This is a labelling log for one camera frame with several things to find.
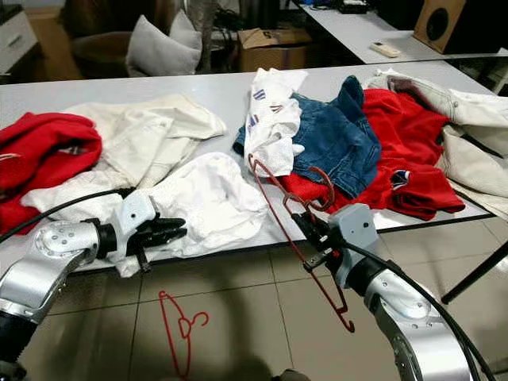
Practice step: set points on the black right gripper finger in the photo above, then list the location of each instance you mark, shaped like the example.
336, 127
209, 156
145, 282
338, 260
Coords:
306, 231
317, 225

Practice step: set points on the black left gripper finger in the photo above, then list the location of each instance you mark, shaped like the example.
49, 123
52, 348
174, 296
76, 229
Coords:
163, 225
167, 240

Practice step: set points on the plain white shirt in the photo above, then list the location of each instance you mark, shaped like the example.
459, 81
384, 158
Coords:
214, 198

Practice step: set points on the red clothes hanger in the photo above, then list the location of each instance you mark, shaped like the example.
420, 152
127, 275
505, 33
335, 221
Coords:
186, 327
349, 324

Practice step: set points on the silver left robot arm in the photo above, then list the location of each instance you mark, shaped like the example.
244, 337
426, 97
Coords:
48, 270

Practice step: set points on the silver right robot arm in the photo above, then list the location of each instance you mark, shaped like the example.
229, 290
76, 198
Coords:
405, 317

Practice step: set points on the blue denim garment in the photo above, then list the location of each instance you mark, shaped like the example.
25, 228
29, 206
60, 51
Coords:
337, 143

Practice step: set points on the cream garment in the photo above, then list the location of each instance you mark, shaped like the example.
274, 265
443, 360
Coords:
159, 127

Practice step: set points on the white garment with striped labels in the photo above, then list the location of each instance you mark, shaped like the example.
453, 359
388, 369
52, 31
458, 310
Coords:
274, 127

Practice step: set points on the red shirt with badge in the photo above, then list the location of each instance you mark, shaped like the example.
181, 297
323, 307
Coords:
405, 135

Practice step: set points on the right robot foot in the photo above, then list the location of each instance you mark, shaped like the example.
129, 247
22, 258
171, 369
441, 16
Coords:
294, 376

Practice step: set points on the red garment with white stripes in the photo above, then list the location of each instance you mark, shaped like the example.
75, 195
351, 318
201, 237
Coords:
48, 151

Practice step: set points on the black table leg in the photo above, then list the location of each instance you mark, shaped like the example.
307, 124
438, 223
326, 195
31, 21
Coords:
476, 271

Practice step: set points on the grey pillow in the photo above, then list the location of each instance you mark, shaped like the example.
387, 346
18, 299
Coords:
159, 54

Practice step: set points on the open cardboard box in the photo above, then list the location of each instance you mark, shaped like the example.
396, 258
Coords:
274, 57

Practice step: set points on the brown armchair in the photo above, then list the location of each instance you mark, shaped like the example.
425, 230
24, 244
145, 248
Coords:
95, 51

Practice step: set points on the white remote control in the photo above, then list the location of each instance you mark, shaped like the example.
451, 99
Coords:
386, 50

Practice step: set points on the beige jacket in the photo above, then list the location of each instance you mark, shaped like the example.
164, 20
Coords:
476, 119

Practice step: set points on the grey draped pole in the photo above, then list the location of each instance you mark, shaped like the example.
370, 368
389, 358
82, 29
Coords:
204, 32

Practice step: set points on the black device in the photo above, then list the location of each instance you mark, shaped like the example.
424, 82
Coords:
352, 6

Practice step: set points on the white drawer cabinet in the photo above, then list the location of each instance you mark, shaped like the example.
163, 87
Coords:
16, 40

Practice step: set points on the wooden speaker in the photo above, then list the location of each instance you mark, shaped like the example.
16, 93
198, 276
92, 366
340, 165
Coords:
444, 24

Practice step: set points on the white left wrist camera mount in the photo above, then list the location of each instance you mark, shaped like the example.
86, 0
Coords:
136, 210

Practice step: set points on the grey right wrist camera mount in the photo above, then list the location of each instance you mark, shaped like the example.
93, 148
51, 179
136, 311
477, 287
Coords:
355, 234

